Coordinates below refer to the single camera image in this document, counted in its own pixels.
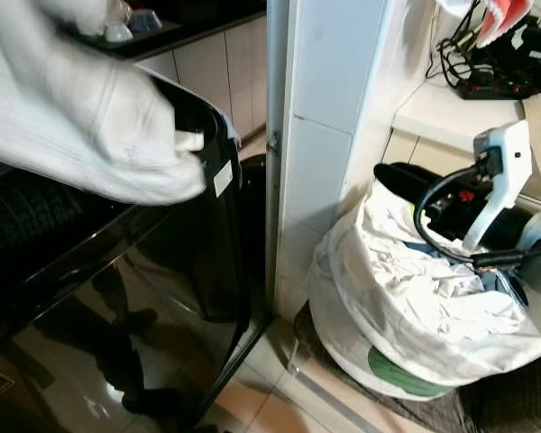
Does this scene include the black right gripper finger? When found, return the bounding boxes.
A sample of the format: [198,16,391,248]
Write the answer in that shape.
[375,176,436,207]
[379,161,452,186]

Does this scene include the white knit garment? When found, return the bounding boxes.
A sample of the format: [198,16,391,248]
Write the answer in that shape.
[0,0,208,207]

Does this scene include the white laundry bag with clothes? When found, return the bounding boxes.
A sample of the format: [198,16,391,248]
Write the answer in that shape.
[307,176,541,401]

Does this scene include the black washing machine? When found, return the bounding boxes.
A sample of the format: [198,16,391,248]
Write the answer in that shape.
[0,68,255,433]

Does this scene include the white shelf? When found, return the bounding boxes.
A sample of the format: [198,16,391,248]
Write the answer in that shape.
[391,79,541,159]

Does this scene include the white cabinet side panel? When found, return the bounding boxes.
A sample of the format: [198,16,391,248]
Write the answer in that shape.
[265,0,399,318]

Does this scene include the black power strip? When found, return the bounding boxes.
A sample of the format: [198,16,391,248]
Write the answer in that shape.
[456,76,541,101]

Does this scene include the white sticker on washer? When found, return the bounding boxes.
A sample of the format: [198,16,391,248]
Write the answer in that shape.
[213,161,234,198]

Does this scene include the red and white cloth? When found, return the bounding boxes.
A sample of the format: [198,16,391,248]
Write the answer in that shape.
[436,0,534,48]

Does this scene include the beige cabinet front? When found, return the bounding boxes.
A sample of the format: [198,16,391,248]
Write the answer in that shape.
[135,16,268,152]

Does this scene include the dark kitchen counter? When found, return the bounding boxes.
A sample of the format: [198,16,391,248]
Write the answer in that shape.
[70,0,268,60]

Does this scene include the white bowl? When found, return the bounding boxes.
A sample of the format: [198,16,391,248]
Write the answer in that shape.
[103,20,134,45]

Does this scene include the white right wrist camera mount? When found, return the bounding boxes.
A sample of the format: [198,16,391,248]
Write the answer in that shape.
[462,119,534,254]

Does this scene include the tangled black power cables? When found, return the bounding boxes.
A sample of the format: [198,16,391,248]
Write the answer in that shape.
[437,14,541,91]

